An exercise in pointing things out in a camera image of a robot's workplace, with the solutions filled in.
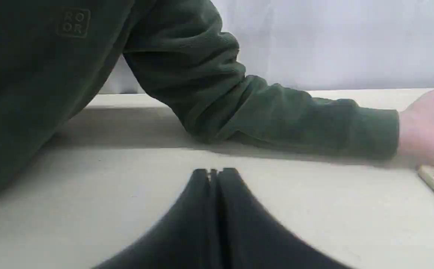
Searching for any person's bare hand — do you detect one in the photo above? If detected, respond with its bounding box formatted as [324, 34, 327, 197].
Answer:
[398, 90, 434, 160]

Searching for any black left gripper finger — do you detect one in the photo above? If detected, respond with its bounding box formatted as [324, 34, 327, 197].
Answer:
[217, 168, 352, 269]
[92, 168, 217, 269]

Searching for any green fleece sleeve forearm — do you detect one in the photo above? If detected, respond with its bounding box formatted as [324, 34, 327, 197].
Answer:
[0, 0, 399, 191]

